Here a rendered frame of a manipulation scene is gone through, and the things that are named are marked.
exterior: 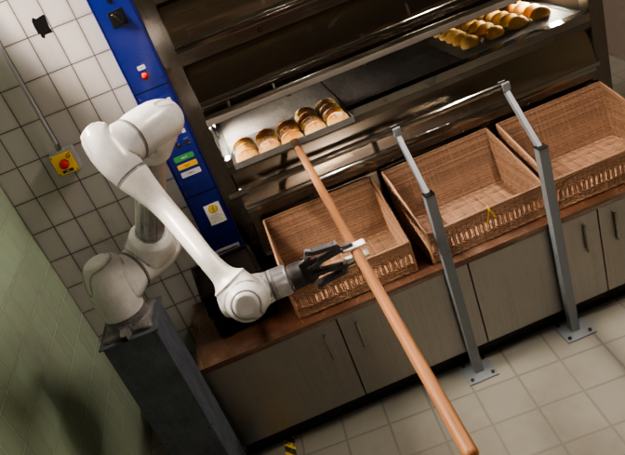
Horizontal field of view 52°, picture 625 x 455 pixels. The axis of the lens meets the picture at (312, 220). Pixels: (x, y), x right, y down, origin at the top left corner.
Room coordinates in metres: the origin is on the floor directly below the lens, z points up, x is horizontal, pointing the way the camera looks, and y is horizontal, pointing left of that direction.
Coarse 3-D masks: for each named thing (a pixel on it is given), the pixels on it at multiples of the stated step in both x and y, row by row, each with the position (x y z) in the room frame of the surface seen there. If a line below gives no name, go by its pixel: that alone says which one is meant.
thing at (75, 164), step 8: (72, 144) 2.68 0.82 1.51; (56, 152) 2.65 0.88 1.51; (64, 152) 2.62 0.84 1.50; (72, 152) 2.63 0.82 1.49; (56, 160) 2.62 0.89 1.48; (72, 160) 2.62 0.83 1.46; (80, 160) 2.67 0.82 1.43; (56, 168) 2.62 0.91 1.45; (72, 168) 2.62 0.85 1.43; (80, 168) 2.62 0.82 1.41
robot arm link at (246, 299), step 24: (144, 168) 1.72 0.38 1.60; (144, 192) 1.68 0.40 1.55; (168, 216) 1.63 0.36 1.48; (192, 240) 1.53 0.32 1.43; (216, 264) 1.46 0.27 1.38; (216, 288) 1.43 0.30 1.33; (240, 288) 1.37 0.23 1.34; (264, 288) 1.42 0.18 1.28; (240, 312) 1.34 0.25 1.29; (264, 312) 1.38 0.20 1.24
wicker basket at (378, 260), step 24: (336, 192) 2.70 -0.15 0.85; (360, 192) 2.69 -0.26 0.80; (288, 216) 2.69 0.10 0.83; (312, 216) 2.68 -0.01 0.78; (360, 216) 2.66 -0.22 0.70; (384, 216) 2.63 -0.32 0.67; (288, 240) 2.66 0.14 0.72; (312, 240) 2.65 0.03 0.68; (336, 240) 2.64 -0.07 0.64; (384, 240) 2.56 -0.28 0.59; (408, 240) 2.25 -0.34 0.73; (384, 264) 2.24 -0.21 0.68; (408, 264) 2.24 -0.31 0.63; (312, 288) 2.24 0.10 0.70; (336, 288) 2.33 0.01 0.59; (360, 288) 2.24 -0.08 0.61; (312, 312) 2.23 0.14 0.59
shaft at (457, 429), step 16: (304, 160) 2.31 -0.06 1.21; (320, 192) 2.00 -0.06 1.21; (336, 208) 1.84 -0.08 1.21; (336, 224) 1.75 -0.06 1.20; (352, 240) 1.61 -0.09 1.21; (368, 272) 1.42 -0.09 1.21; (384, 304) 1.27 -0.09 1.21; (400, 320) 1.19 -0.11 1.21; (400, 336) 1.14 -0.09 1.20; (416, 352) 1.07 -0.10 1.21; (416, 368) 1.03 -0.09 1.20; (432, 384) 0.96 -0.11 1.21; (432, 400) 0.93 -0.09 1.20; (448, 400) 0.91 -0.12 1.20; (448, 416) 0.87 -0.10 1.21; (464, 432) 0.83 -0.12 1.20; (464, 448) 0.79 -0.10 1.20
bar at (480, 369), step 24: (480, 96) 2.39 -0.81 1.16; (408, 120) 2.39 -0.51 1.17; (360, 144) 2.37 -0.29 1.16; (240, 192) 2.35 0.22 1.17; (432, 192) 2.17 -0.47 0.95; (552, 192) 2.17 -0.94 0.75; (432, 216) 2.15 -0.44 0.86; (552, 216) 2.17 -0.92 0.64; (552, 240) 2.19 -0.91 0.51; (456, 288) 2.15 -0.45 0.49; (456, 312) 2.18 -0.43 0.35; (576, 312) 2.17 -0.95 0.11; (576, 336) 2.14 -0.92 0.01; (480, 360) 2.15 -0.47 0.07
